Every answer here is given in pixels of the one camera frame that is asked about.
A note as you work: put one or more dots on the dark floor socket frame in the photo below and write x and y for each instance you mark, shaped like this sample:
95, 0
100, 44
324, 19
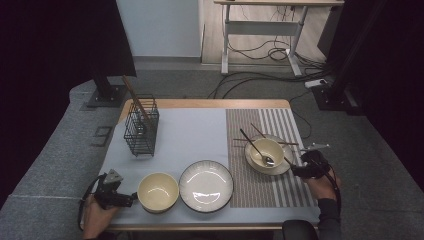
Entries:
102, 136

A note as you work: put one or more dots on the white plate with dark rim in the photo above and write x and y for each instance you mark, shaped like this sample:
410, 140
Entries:
266, 172
206, 186

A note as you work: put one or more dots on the black rounded object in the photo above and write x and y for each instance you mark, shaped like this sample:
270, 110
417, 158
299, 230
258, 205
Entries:
300, 230

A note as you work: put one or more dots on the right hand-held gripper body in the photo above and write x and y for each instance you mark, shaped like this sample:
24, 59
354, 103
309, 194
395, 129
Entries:
315, 166

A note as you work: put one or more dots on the person's left hand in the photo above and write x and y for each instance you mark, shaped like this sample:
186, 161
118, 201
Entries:
95, 218

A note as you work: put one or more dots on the brown white striped placemat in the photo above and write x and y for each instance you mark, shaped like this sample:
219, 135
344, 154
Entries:
246, 186

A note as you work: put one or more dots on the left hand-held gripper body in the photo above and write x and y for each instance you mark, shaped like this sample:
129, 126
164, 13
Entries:
111, 199

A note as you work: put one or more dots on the person's right hand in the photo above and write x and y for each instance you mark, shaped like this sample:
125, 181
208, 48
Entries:
325, 188

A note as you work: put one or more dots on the dark curtain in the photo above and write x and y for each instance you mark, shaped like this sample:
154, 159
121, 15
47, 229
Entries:
400, 66
66, 40

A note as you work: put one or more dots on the black metal stand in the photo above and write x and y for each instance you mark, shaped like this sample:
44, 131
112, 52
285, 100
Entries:
330, 98
106, 96

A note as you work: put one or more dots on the white power strip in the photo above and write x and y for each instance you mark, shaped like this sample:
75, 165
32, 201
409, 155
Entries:
316, 83

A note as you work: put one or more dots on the cream bowl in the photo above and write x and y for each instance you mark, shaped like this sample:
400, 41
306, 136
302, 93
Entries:
276, 151
158, 193

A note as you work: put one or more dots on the blue-grey table mat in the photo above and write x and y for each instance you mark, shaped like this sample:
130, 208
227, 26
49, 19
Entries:
193, 133

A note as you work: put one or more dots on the dark panel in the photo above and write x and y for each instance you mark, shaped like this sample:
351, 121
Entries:
330, 36

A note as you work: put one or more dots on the white desk with metal legs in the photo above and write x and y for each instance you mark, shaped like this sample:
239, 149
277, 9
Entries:
260, 28

